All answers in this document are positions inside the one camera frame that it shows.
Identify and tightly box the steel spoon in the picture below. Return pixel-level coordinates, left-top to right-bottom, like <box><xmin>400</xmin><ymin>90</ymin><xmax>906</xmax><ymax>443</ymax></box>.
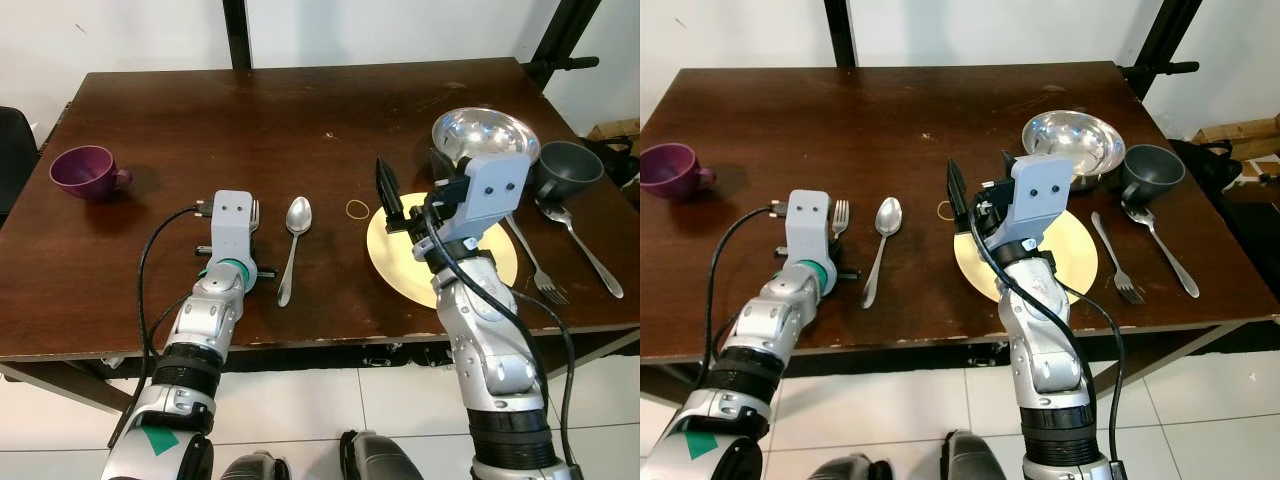
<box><xmin>537</xmin><ymin>197</ymin><xmax>625</xmax><ymax>300</ymax></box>
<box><xmin>1122</xmin><ymin>203</ymin><xmax>1201</xmax><ymax>299</ymax></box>
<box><xmin>862</xmin><ymin>196</ymin><xmax>904</xmax><ymax>309</ymax></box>
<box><xmin>276</xmin><ymin>196</ymin><xmax>314</xmax><ymax>308</ymax></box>

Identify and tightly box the yellow plate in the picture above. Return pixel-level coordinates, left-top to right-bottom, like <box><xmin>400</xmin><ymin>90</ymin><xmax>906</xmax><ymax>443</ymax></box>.
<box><xmin>366</xmin><ymin>192</ymin><xmax>519</xmax><ymax>309</ymax></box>
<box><xmin>953</xmin><ymin>205</ymin><xmax>1098</xmax><ymax>306</ymax></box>

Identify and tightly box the steel bowl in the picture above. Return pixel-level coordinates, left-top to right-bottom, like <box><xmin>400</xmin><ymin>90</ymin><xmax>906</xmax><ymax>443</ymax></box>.
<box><xmin>1022</xmin><ymin>110</ymin><xmax>1127</xmax><ymax>188</ymax></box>
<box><xmin>432</xmin><ymin>107</ymin><xmax>541</xmax><ymax>183</ymax></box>

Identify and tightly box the brown wooden table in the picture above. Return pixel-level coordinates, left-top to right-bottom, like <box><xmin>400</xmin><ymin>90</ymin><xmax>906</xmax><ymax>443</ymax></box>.
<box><xmin>640</xmin><ymin>60</ymin><xmax>1280</xmax><ymax>406</ymax></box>
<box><xmin>0</xmin><ymin>57</ymin><xmax>641</xmax><ymax>416</ymax></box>

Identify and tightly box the dark grey cup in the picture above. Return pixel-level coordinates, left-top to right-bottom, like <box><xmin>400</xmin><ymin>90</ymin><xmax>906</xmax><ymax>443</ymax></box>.
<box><xmin>531</xmin><ymin>141</ymin><xmax>605</xmax><ymax>204</ymax></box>
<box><xmin>1120</xmin><ymin>145</ymin><xmax>1187</xmax><ymax>208</ymax></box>

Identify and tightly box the black bag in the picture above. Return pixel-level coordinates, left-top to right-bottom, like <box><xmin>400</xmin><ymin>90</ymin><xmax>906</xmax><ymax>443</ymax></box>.
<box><xmin>580</xmin><ymin>136</ymin><xmax>641</xmax><ymax>206</ymax></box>
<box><xmin>1170</xmin><ymin>140</ymin><xmax>1244</xmax><ymax>198</ymax></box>

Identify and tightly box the black slanted stand pole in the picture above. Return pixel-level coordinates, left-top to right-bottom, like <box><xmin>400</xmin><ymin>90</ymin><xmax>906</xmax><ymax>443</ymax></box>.
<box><xmin>1119</xmin><ymin>0</ymin><xmax>1204</xmax><ymax>98</ymax></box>
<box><xmin>519</xmin><ymin>0</ymin><xmax>603</xmax><ymax>89</ymax></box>

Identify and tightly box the cardboard box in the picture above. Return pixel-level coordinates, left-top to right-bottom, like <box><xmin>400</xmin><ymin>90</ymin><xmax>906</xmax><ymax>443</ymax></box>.
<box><xmin>1190</xmin><ymin>114</ymin><xmax>1280</xmax><ymax>148</ymax></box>
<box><xmin>586</xmin><ymin>119</ymin><xmax>641</xmax><ymax>142</ymax></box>

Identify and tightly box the purple cup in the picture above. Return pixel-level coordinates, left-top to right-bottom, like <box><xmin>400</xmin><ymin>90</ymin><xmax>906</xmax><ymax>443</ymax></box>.
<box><xmin>49</xmin><ymin>146</ymin><xmax>133</xmax><ymax>203</ymax></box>
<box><xmin>640</xmin><ymin>143</ymin><xmax>717</xmax><ymax>198</ymax></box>

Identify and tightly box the black upright stand pole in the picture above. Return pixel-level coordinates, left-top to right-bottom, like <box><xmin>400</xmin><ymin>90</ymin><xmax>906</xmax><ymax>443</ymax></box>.
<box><xmin>221</xmin><ymin>0</ymin><xmax>252</xmax><ymax>71</ymax></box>
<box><xmin>824</xmin><ymin>0</ymin><xmax>860</xmax><ymax>69</ymax></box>

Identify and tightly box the robot left leg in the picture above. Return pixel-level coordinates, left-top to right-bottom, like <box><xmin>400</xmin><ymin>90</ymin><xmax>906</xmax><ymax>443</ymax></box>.
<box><xmin>218</xmin><ymin>452</ymin><xmax>292</xmax><ymax>480</ymax></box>
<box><xmin>804</xmin><ymin>452</ymin><xmax>873</xmax><ymax>480</ymax></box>

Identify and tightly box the robot leg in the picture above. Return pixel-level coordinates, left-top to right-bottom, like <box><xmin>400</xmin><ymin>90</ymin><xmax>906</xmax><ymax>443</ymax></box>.
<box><xmin>218</xmin><ymin>452</ymin><xmax>292</xmax><ymax>480</ymax></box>
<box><xmin>804</xmin><ymin>452</ymin><xmax>873</xmax><ymax>480</ymax></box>
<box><xmin>944</xmin><ymin>430</ymin><xmax>1008</xmax><ymax>480</ymax></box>
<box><xmin>339</xmin><ymin>430</ymin><xmax>408</xmax><ymax>480</ymax></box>

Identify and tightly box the robot right leg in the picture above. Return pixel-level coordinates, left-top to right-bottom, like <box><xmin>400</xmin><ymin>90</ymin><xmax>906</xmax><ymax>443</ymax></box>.
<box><xmin>339</xmin><ymin>430</ymin><xmax>408</xmax><ymax>480</ymax></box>
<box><xmin>944</xmin><ymin>430</ymin><xmax>1008</xmax><ymax>480</ymax></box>

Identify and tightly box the black chair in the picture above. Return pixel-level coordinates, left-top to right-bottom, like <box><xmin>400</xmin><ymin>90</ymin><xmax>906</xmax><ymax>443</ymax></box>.
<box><xmin>0</xmin><ymin>105</ymin><xmax>42</xmax><ymax>228</ymax></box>

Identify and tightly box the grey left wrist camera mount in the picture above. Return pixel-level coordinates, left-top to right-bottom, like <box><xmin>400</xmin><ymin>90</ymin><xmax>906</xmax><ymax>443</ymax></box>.
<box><xmin>786</xmin><ymin>189</ymin><xmax>834</xmax><ymax>265</ymax></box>
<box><xmin>212</xmin><ymin>190</ymin><xmax>255</xmax><ymax>264</ymax></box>

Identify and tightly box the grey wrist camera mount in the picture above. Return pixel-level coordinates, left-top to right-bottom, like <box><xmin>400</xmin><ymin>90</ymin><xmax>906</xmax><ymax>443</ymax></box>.
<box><xmin>212</xmin><ymin>190</ymin><xmax>255</xmax><ymax>264</ymax></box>
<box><xmin>1008</xmin><ymin>152</ymin><xmax>1074</xmax><ymax>253</ymax></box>
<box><xmin>786</xmin><ymin>189</ymin><xmax>834</xmax><ymax>265</ymax></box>
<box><xmin>455</xmin><ymin>152</ymin><xmax>531</xmax><ymax>247</ymax></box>

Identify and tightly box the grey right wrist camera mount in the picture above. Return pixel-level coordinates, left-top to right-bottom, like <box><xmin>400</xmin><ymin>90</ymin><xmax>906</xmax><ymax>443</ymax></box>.
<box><xmin>1008</xmin><ymin>152</ymin><xmax>1074</xmax><ymax>253</ymax></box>
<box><xmin>455</xmin><ymin>152</ymin><xmax>531</xmax><ymax>247</ymax></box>

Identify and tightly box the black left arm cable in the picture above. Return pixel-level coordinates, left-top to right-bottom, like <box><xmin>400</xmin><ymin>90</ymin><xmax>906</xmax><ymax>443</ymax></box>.
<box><xmin>137</xmin><ymin>204</ymin><xmax>217</xmax><ymax>386</ymax></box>
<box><xmin>708</xmin><ymin>202</ymin><xmax>792</xmax><ymax>346</ymax></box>

